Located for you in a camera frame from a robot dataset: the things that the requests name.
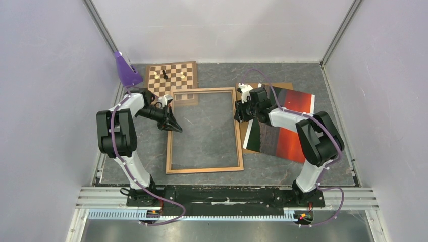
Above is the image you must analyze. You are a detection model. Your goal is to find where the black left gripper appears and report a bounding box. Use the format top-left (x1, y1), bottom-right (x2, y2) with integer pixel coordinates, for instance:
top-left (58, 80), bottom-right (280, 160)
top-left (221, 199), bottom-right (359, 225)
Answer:
top-left (136, 104), bottom-right (183, 133)

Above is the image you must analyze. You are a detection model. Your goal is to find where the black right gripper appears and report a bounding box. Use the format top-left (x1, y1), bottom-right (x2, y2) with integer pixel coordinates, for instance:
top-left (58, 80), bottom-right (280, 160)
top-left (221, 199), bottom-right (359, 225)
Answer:
top-left (234, 96), bottom-right (259, 123)

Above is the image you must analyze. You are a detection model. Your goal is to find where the red sunset photo print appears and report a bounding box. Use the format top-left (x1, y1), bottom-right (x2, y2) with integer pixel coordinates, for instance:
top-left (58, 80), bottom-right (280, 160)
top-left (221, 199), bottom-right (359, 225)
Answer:
top-left (244, 87), bottom-right (315, 163)

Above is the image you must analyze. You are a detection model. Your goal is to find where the wooden picture frame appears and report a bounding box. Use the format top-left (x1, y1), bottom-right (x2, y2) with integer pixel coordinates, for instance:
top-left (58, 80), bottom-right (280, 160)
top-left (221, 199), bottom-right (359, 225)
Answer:
top-left (165, 87), bottom-right (244, 175)

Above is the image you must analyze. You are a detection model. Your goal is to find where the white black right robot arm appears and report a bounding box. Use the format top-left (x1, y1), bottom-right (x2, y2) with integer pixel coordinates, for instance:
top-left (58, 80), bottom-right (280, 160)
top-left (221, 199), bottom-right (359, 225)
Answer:
top-left (234, 83), bottom-right (344, 206)

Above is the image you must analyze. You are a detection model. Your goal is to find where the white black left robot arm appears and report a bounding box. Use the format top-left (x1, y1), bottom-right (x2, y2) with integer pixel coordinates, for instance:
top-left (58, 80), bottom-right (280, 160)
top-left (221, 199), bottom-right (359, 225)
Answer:
top-left (96, 89), bottom-right (183, 206)

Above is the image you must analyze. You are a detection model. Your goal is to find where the brown cardboard backing board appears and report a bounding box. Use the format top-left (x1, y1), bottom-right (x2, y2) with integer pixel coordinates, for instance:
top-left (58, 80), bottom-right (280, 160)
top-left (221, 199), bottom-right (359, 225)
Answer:
top-left (239, 82), bottom-right (293, 154)

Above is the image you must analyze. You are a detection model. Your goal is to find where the wooden chessboard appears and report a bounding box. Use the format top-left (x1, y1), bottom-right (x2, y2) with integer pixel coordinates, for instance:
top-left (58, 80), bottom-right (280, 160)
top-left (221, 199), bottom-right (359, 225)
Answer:
top-left (144, 60), bottom-right (198, 103)

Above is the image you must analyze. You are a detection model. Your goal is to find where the black chess piece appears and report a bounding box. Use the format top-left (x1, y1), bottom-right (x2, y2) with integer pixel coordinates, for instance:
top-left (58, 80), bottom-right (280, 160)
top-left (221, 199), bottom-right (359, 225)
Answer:
top-left (162, 70), bottom-right (169, 80)

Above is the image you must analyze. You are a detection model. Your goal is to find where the purple wedge stand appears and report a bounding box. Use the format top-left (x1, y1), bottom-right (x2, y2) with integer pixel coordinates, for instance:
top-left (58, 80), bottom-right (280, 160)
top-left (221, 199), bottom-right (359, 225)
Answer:
top-left (114, 51), bottom-right (144, 86)

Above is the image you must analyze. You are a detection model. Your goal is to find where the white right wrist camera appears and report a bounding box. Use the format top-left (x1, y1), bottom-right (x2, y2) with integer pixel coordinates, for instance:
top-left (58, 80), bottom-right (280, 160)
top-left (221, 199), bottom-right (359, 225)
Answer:
top-left (237, 83), bottom-right (253, 103)

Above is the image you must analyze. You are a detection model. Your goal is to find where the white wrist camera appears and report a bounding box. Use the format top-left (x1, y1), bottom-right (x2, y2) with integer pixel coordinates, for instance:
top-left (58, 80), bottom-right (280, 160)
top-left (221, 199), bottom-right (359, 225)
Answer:
top-left (237, 83), bottom-right (253, 103)
top-left (158, 94), bottom-right (173, 107)

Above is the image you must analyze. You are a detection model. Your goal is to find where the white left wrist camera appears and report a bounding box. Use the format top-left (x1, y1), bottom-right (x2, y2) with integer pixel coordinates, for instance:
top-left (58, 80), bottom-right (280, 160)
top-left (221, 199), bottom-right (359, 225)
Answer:
top-left (158, 94), bottom-right (173, 107)

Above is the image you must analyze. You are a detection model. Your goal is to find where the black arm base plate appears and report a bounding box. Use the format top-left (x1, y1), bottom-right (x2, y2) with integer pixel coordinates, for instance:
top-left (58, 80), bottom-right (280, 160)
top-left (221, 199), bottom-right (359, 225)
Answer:
top-left (120, 185), bottom-right (326, 209)

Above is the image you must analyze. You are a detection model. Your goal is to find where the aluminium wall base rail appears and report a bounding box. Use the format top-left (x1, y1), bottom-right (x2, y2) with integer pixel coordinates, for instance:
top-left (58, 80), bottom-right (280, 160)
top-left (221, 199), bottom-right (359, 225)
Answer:
top-left (91, 82), bottom-right (124, 186)

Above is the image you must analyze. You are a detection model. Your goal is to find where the slotted cable duct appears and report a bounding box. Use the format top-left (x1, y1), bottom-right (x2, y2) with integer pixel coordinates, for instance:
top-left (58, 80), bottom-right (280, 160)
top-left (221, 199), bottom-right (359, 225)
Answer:
top-left (87, 209), bottom-right (314, 222)

